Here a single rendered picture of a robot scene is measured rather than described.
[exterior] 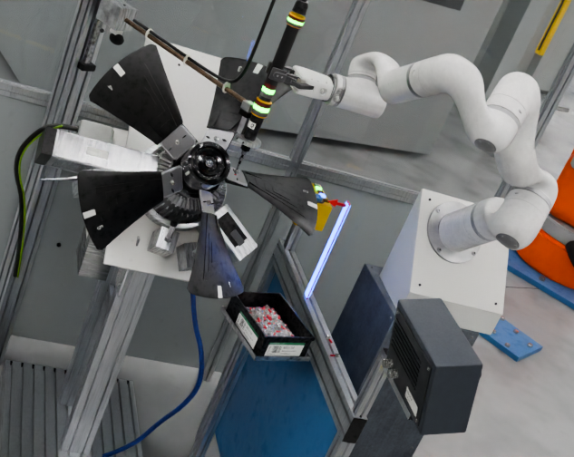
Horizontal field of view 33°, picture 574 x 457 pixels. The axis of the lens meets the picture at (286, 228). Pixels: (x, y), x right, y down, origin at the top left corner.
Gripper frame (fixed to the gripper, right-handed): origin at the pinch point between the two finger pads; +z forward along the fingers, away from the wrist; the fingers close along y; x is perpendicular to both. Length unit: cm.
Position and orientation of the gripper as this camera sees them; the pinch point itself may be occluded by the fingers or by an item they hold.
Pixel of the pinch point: (276, 72)
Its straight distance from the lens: 256.0
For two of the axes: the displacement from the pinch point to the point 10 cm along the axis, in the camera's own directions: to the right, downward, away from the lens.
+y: -2.2, -4.9, 8.4
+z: -9.1, -2.2, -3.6
